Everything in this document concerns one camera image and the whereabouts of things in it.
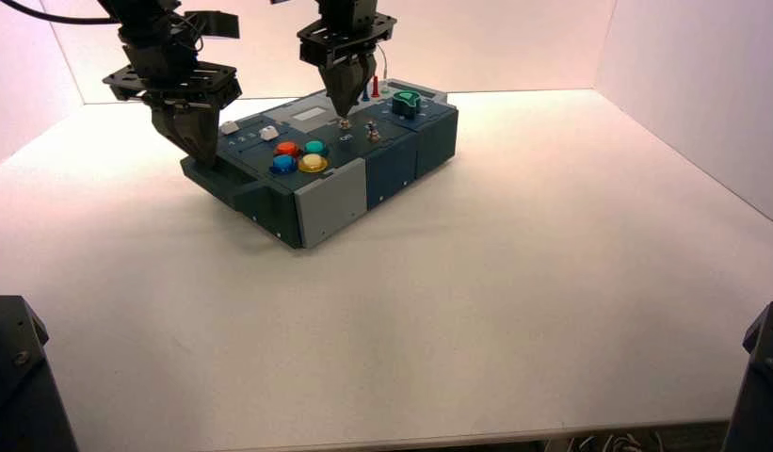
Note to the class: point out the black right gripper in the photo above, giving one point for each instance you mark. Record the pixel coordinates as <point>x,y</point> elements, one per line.
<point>345,40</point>

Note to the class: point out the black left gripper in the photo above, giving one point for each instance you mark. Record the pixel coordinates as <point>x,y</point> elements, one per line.
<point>174,78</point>

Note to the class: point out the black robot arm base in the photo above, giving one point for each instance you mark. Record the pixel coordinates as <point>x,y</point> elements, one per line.
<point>18,380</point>
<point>760,387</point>

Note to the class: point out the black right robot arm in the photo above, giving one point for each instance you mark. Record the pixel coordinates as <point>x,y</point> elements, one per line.
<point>345,6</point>

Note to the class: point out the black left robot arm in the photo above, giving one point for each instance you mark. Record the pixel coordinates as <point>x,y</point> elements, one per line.
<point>143,15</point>

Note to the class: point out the blue banana plug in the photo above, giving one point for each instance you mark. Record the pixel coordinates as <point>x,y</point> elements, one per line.
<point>365,96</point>

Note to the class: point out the red banana plug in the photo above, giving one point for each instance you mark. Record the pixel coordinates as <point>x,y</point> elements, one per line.
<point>375,87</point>

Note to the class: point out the white slider knob blue arrow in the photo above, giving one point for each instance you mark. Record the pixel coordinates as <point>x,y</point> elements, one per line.
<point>269,133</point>
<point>229,128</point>

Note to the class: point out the white rectangular display window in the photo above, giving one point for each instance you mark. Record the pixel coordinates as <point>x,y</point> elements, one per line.
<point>309,114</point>

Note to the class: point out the black and green rotary knob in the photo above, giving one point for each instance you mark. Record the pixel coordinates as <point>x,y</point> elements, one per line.
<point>406,103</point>

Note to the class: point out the teal round push button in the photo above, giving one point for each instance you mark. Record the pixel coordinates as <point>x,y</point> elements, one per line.
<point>315,148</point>

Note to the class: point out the yellow round push button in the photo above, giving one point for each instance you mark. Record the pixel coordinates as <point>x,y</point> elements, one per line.
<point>312,164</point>

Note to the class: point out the red round push button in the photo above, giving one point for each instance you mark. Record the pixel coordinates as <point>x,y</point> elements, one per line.
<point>287,148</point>

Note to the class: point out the blue round push button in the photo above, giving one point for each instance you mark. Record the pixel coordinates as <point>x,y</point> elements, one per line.
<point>284,164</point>

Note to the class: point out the blue and grey control box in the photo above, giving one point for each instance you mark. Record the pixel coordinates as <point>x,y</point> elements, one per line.
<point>330,199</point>

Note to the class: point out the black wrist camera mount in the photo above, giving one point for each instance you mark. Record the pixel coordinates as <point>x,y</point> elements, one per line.
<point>217,25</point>

